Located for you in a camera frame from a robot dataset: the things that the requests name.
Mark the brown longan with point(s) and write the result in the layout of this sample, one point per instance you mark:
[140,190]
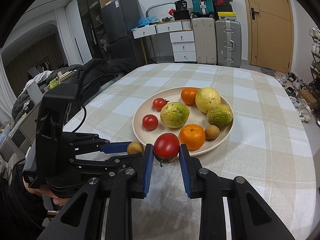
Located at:
[212,132]
[135,148]

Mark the black and yellow shoe box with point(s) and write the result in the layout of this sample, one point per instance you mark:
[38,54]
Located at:
[226,16]

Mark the large orange mandarin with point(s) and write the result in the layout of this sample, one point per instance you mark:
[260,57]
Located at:
[192,136]

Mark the beige round plate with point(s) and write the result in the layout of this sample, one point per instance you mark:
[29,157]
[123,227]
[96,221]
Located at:
[172,130]

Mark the dark grey refrigerator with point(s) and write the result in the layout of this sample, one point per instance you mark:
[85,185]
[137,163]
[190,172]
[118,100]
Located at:
[120,25]

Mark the small orange mandarin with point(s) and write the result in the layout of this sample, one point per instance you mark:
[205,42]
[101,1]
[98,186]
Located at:
[189,95]

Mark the curved grey pipe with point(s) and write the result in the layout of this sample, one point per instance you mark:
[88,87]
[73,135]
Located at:
[156,5]

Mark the red logo shoe box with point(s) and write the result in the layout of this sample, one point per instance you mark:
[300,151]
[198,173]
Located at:
[221,5]

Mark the pile of grey clothes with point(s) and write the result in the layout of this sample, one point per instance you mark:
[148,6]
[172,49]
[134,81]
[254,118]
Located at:
[22,100]

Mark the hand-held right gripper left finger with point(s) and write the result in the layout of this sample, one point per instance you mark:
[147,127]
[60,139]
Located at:
[148,170]

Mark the yellow-green round fruit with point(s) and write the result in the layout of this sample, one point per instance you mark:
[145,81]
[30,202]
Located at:
[174,115]

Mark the black jacket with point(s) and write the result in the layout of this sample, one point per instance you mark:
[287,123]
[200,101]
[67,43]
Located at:
[100,72]

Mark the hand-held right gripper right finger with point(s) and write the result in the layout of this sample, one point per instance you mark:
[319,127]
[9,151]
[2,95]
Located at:
[184,172]

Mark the person's left hand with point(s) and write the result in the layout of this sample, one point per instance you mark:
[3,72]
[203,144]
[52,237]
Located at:
[58,201]

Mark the blue plastic bag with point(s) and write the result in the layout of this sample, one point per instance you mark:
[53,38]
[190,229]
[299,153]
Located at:
[146,20]

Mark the small red packet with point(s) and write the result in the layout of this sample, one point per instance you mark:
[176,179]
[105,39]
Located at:
[172,12]

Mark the yellow round fruit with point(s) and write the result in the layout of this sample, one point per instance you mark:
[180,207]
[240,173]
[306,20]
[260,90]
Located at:
[208,99]

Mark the silver suitcase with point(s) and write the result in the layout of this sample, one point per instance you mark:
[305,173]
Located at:
[225,52]

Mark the person's left forearm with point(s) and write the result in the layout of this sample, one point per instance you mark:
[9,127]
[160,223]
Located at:
[20,210]

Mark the black bag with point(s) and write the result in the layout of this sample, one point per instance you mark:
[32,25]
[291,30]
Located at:
[181,7]

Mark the wooden shoe rack with shoes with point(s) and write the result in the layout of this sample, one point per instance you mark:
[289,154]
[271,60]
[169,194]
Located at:
[315,46]

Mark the beige suitcase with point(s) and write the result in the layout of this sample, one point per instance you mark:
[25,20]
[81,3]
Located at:
[203,42]

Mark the red tomato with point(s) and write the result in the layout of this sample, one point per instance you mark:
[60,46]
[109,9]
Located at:
[150,122]
[158,104]
[166,146]

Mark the group of loose shoes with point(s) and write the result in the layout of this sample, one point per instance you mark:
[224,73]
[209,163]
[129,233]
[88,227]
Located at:
[291,91]

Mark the green mug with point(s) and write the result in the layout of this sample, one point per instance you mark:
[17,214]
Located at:
[53,83]

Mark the white drawer desk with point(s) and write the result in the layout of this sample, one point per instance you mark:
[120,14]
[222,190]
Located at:
[183,37]

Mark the tall open shelf cabinet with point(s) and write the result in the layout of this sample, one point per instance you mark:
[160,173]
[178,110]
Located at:
[87,10]

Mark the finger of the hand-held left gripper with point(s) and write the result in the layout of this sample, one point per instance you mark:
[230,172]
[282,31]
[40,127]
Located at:
[120,162]
[115,147]

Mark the wooden door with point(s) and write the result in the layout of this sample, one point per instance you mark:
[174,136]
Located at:
[272,35]

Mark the wrinkled green round fruit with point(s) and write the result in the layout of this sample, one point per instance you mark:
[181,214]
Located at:
[220,116]

